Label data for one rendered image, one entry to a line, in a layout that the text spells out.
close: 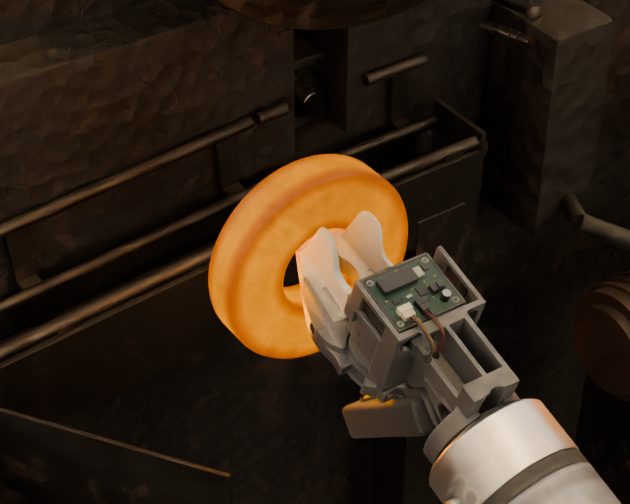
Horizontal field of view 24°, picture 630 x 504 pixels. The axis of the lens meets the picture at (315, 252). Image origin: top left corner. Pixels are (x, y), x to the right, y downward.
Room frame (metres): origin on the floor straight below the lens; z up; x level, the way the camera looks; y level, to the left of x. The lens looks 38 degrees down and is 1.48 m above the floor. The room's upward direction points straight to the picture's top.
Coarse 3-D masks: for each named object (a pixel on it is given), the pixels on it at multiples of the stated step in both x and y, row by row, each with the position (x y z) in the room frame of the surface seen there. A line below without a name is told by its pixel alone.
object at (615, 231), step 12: (564, 204) 1.20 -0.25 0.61; (576, 204) 1.19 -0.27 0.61; (576, 216) 1.17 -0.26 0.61; (588, 216) 1.17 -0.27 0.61; (576, 228) 1.17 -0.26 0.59; (588, 228) 1.16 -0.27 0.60; (600, 228) 1.16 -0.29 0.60; (612, 228) 1.17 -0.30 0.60; (624, 228) 1.17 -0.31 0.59; (612, 240) 1.16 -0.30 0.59; (624, 240) 1.16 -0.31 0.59
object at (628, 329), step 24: (600, 288) 1.17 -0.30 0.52; (624, 288) 1.15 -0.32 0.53; (576, 312) 1.18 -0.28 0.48; (600, 312) 1.13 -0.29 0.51; (624, 312) 1.12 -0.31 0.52; (576, 336) 1.16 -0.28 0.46; (600, 336) 1.13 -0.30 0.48; (624, 336) 1.10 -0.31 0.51; (600, 360) 1.13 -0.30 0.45; (624, 360) 1.10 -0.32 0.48; (600, 384) 1.12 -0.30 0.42; (624, 384) 1.10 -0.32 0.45; (600, 408) 1.16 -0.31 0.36; (624, 408) 1.13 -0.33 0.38; (576, 432) 1.18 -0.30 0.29; (600, 432) 1.15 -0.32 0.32; (624, 432) 1.12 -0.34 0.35; (600, 456) 1.15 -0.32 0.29; (624, 456) 1.12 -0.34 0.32; (624, 480) 1.11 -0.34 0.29
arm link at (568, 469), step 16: (544, 464) 0.61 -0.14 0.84; (560, 464) 0.62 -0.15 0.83; (576, 464) 0.62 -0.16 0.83; (512, 480) 0.61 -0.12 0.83; (528, 480) 0.61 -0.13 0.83; (544, 480) 0.60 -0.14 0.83; (560, 480) 0.61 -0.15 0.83; (576, 480) 0.61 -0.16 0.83; (592, 480) 0.61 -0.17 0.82; (496, 496) 0.60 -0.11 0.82; (512, 496) 0.60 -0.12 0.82; (528, 496) 0.60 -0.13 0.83; (544, 496) 0.60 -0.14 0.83; (560, 496) 0.59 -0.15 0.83; (576, 496) 0.60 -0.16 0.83; (592, 496) 0.60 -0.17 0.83; (608, 496) 0.60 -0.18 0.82
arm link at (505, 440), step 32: (480, 416) 0.66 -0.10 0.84; (512, 416) 0.65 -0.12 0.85; (544, 416) 0.65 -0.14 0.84; (448, 448) 0.64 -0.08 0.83; (480, 448) 0.63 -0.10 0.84; (512, 448) 0.62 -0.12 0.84; (544, 448) 0.63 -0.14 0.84; (576, 448) 0.64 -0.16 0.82; (448, 480) 0.62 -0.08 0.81; (480, 480) 0.61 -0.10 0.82
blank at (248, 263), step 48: (288, 192) 0.81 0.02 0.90; (336, 192) 0.83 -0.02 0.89; (384, 192) 0.85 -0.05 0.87; (240, 240) 0.79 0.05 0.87; (288, 240) 0.80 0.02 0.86; (384, 240) 0.85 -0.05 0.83; (240, 288) 0.78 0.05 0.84; (288, 288) 0.83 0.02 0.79; (240, 336) 0.78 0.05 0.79; (288, 336) 0.80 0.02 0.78
